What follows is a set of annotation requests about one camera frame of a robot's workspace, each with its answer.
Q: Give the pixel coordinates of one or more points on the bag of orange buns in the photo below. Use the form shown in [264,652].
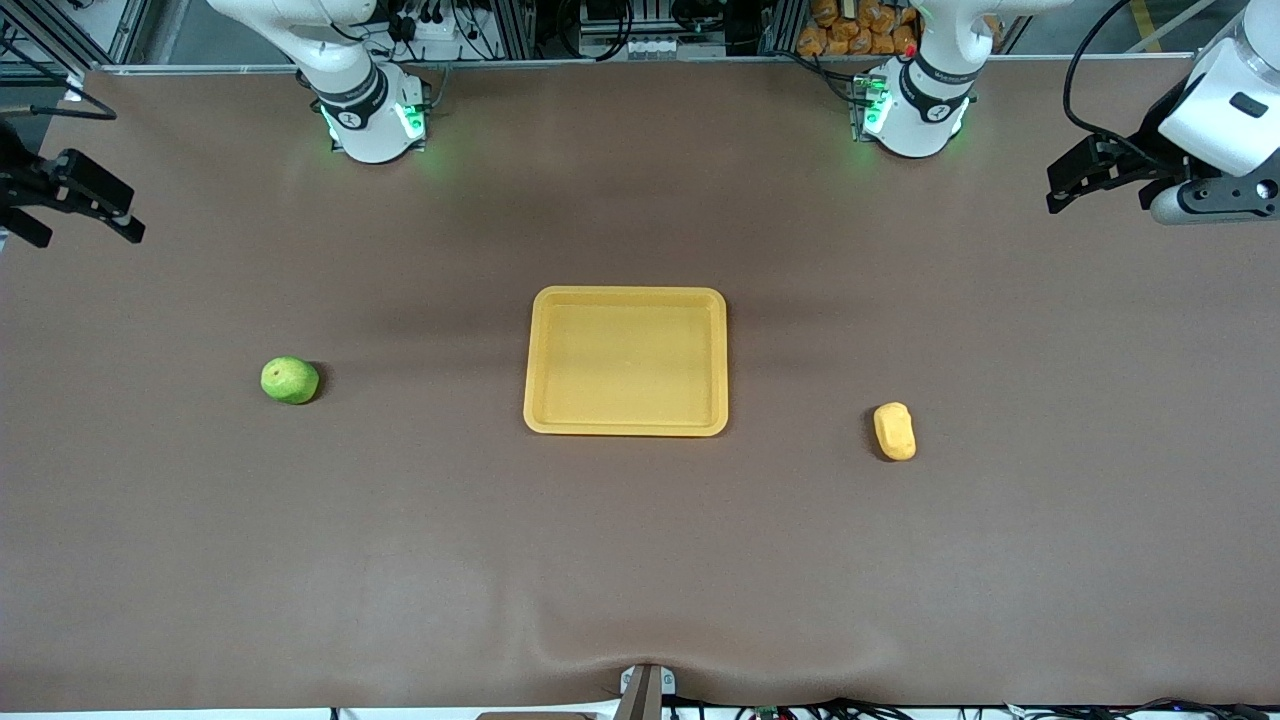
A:
[860,25]

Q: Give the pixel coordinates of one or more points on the metal table clamp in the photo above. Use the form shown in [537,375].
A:
[647,692]

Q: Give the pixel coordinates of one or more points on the green apple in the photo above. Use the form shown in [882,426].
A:
[290,381]

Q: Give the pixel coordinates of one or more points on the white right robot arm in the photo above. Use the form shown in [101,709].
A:
[352,112]

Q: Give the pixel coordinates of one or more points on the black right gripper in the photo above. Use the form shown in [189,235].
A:
[22,178]

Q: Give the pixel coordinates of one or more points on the yellow potato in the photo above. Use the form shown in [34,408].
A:
[895,432]

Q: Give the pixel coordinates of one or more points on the aluminium frame profile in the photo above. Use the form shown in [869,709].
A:
[70,30]

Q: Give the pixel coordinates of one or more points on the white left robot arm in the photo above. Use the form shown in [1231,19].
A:
[925,112]

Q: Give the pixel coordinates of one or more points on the white power strip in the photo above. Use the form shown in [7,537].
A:
[440,30]

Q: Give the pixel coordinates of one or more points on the yellow plastic tray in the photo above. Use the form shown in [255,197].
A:
[625,365]

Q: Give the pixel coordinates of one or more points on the large table cover mat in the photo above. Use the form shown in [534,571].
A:
[640,560]

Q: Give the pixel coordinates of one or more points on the white connector block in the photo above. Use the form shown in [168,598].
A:
[640,47]

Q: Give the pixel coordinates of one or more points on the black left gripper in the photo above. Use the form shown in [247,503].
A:
[1141,156]

